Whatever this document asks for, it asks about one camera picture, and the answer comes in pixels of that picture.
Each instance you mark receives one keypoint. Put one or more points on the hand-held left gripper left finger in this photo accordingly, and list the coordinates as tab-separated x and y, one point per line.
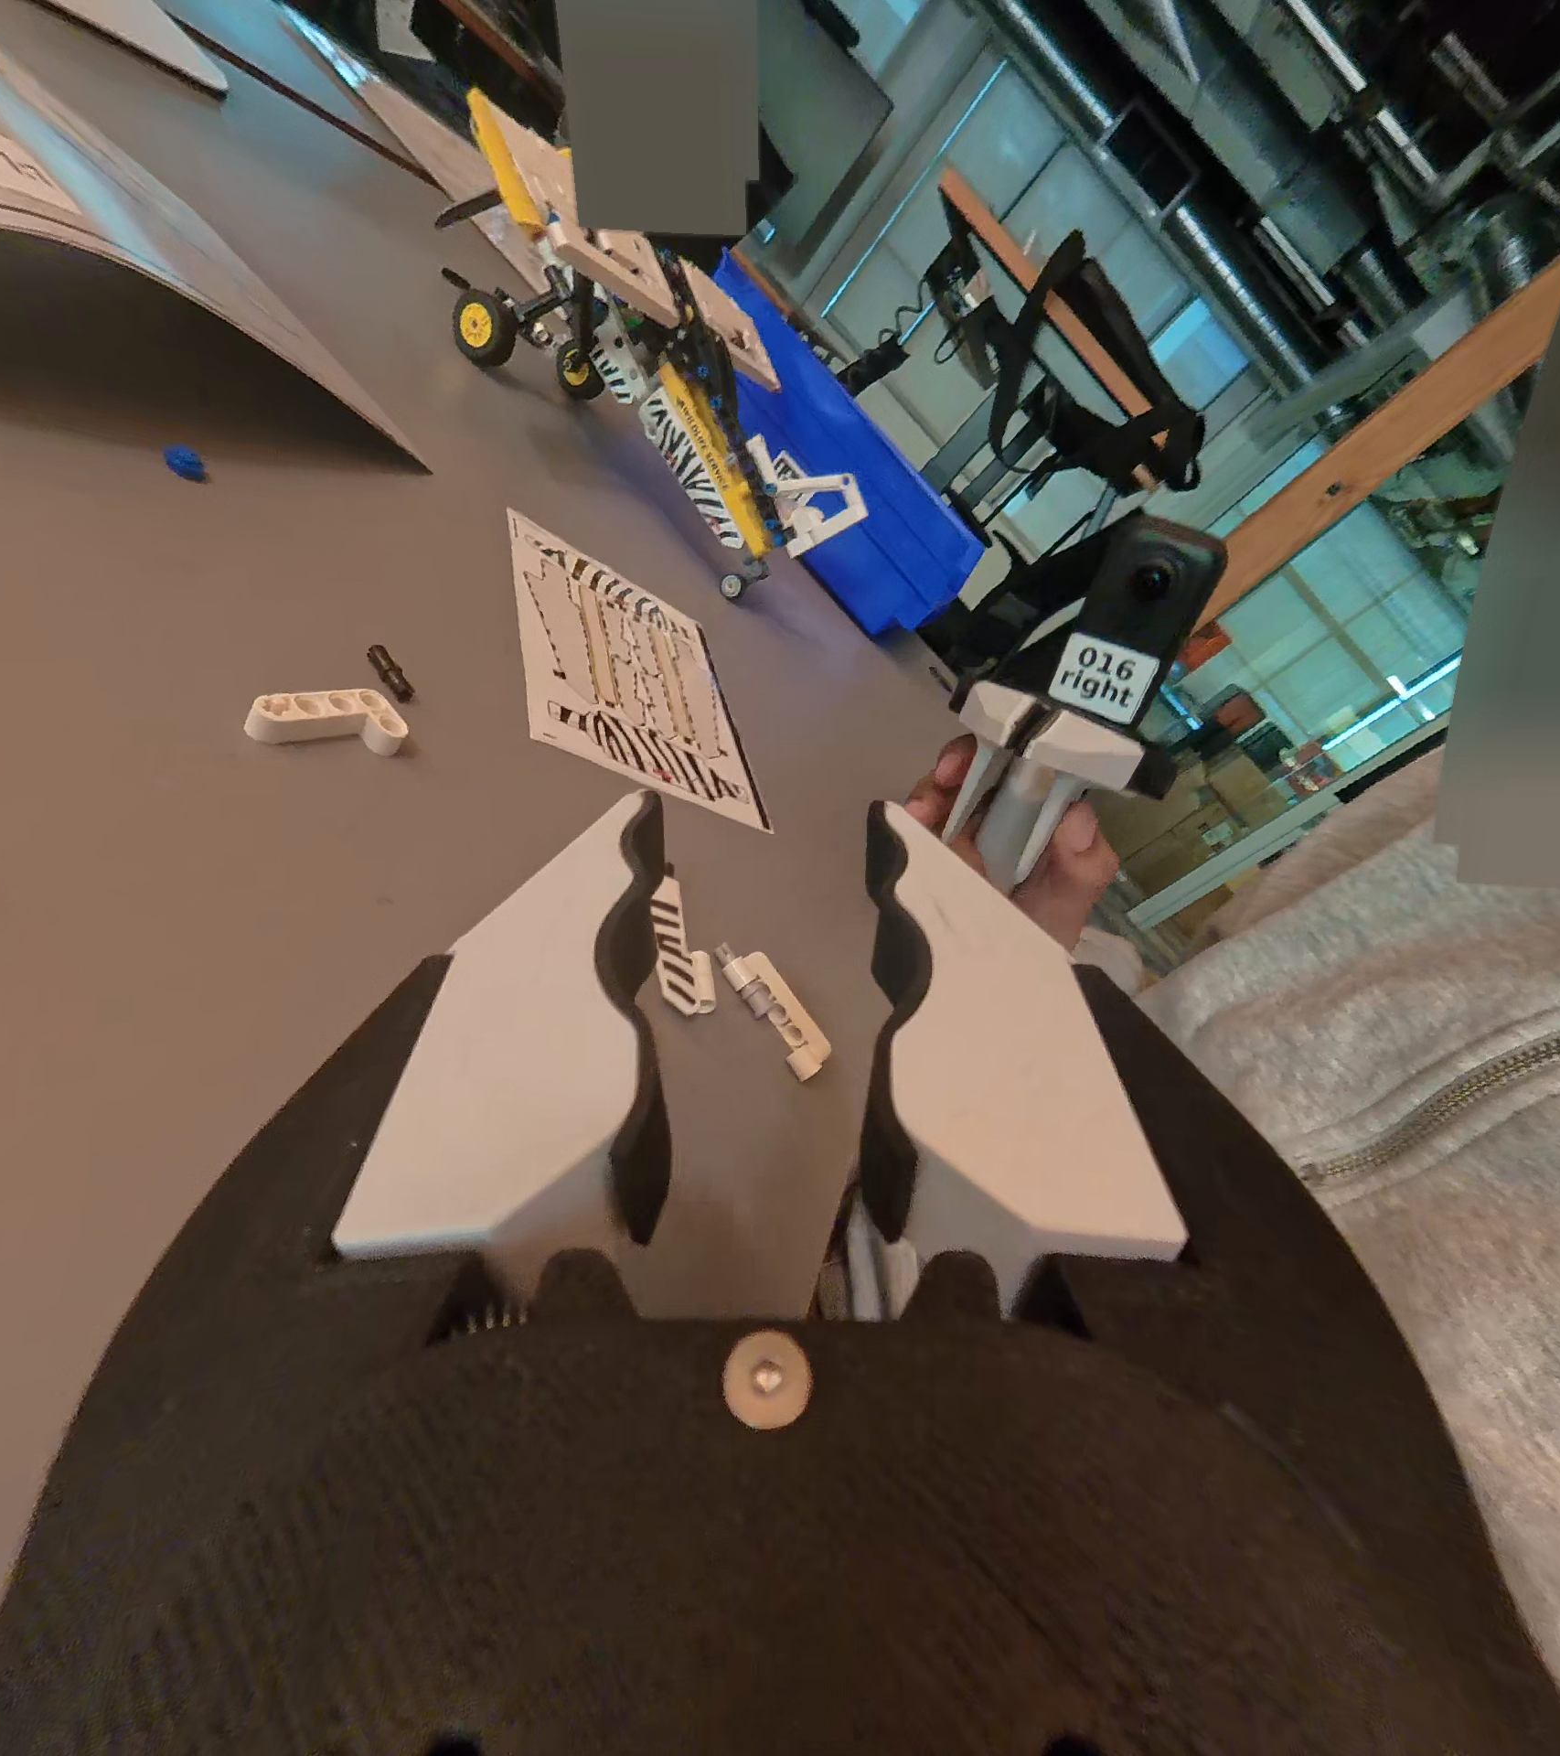
506	1071

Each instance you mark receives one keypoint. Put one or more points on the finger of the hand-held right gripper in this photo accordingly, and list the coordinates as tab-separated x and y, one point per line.
1001	711
1104	753

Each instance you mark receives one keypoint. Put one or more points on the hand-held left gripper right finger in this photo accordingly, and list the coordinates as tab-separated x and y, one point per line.
1029	1084

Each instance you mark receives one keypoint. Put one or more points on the zebra striped lego piece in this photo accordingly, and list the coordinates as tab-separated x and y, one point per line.
682	962

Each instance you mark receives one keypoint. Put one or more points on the white lego beam with axle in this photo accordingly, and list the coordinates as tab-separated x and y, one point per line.
780	1015

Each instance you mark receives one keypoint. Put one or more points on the white angled lego beam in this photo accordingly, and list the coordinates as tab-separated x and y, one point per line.
315	717

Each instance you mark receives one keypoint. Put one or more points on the person's right forearm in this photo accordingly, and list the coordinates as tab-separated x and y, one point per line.
1262	907

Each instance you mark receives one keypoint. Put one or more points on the black lego pin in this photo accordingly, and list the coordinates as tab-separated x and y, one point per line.
390	674

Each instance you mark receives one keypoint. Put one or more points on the yellow white lego plane model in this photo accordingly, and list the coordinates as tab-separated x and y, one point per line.
672	398

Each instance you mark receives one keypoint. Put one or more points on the blue lego pin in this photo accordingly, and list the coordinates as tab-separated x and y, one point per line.
185	463

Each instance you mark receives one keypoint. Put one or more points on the grey lego instruction booklet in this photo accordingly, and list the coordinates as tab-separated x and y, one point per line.
110	234

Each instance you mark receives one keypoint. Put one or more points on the person's right hand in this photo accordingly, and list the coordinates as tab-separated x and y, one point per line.
1068	879

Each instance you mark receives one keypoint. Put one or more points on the black backpack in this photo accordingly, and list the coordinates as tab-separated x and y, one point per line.
1110	386

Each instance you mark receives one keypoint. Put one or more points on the blue plastic bin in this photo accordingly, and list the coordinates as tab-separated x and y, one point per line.
863	481

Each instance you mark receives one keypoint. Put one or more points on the zebra striped sticker sheet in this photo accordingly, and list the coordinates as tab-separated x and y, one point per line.
631	674

